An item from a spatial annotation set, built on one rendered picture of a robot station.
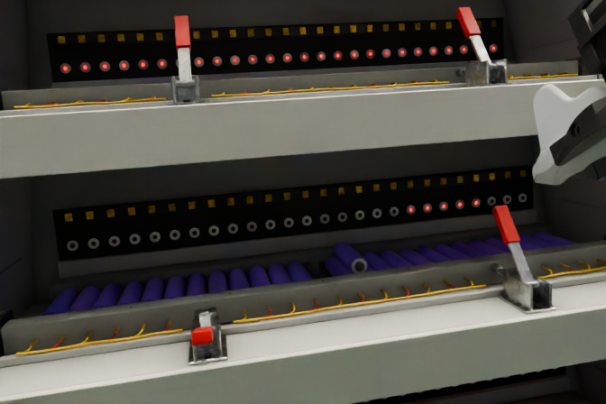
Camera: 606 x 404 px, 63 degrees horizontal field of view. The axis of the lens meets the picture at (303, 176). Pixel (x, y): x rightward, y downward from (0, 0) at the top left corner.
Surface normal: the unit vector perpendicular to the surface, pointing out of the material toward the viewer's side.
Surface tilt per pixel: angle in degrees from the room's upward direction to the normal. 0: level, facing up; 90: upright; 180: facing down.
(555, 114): 89
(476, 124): 107
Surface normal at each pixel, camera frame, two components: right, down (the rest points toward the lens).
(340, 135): 0.18, 0.11
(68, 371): -0.07, -0.99
